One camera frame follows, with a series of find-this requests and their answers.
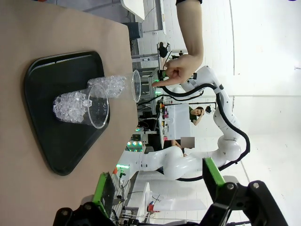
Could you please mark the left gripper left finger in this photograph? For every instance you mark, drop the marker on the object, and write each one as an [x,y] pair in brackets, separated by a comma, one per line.
[105,195]

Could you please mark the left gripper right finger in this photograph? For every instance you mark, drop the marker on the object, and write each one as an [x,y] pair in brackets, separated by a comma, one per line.
[235,200]

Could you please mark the clear plastic cup with ice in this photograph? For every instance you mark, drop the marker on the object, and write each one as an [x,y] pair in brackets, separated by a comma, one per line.
[110,86]
[70,110]

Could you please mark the person's right forearm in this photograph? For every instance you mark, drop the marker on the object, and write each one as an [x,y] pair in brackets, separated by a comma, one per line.
[190,28]

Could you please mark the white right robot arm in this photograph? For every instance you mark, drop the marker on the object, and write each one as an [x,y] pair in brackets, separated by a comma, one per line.
[178,162]

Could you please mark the person's right hand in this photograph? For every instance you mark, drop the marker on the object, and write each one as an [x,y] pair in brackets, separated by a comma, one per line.
[185,68]

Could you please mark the red emergency stop button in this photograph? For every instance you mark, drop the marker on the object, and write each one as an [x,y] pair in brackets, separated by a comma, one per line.
[150,207]

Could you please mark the computer case with lit fans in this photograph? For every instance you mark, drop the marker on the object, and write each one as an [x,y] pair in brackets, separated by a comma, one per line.
[135,143]

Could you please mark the black plastic tray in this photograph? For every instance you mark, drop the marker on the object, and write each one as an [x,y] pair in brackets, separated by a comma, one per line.
[58,146]

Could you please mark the seated person with blurred face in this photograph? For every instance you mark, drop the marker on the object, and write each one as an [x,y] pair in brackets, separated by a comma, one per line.
[188,142]

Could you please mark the seated person in green shirt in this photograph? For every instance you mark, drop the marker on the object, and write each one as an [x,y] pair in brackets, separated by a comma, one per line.
[194,116]

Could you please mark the white board panel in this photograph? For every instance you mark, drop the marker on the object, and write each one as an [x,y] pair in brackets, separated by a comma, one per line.
[178,122]

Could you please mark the black box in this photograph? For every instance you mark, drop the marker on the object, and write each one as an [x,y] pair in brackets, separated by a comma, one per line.
[136,30]

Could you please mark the white desk top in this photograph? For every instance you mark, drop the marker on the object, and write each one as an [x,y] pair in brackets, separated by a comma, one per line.
[134,7]

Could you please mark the person in black shirt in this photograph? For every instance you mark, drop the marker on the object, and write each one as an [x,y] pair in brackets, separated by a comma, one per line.
[188,1]

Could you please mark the aluminium frame table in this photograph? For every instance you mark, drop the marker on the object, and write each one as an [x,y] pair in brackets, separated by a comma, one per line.
[150,77]

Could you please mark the black camera on stand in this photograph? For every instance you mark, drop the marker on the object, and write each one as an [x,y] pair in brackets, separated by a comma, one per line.
[162,49]

